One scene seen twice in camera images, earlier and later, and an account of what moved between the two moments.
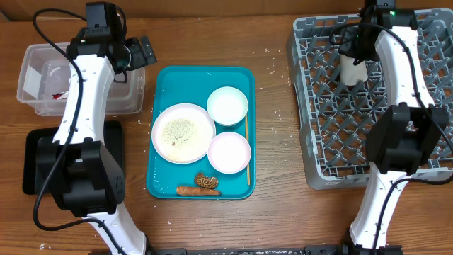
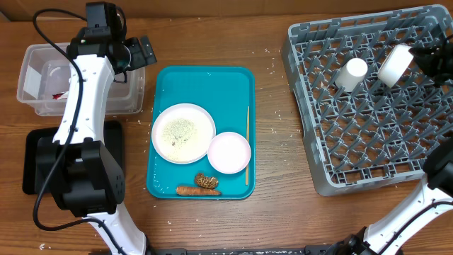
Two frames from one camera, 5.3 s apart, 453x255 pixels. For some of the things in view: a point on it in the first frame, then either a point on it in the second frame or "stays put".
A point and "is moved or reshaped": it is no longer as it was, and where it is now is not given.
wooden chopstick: x=247 y=147 stays put
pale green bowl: x=227 y=105 is moved or reshaped
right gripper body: x=356 y=41 → x=445 y=62
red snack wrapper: x=61 y=95 stays put
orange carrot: x=195 y=190 stays put
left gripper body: x=134 y=56 stays put
